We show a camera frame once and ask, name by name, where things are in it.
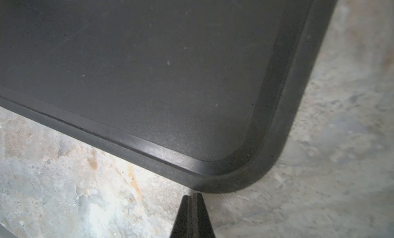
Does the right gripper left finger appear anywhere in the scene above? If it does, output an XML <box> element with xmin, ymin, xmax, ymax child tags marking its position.
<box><xmin>170</xmin><ymin>196</ymin><xmax>192</xmax><ymax>238</ymax></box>

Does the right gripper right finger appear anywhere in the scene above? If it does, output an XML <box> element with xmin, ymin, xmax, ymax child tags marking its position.
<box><xmin>192</xmin><ymin>193</ymin><xmax>215</xmax><ymax>238</ymax></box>

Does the black cutting board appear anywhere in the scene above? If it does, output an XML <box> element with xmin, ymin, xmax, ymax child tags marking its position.
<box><xmin>1</xmin><ymin>0</ymin><xmax>337</xmax><ymax>194</ymax></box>

